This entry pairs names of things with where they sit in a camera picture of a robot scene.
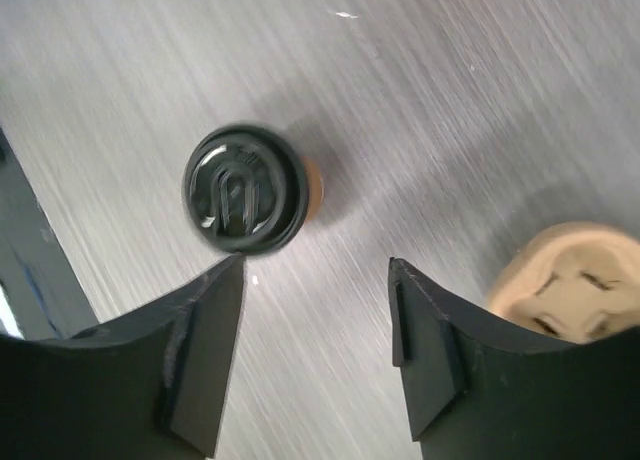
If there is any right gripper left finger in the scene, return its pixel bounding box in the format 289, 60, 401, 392
1, 255, 245, 459

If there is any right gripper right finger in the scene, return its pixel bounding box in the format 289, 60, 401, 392
388, 258, 639, 459

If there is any black coffee cup lid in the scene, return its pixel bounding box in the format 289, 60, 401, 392
182, 123, 312, 256

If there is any brown paper coffee cup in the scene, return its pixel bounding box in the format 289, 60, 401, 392
303, 157, 324, 223

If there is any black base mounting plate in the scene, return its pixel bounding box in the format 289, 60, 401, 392
1, 136, 98, 340

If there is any brown pulp cup carrier stack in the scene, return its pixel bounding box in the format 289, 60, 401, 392
488, 222, 639, 344

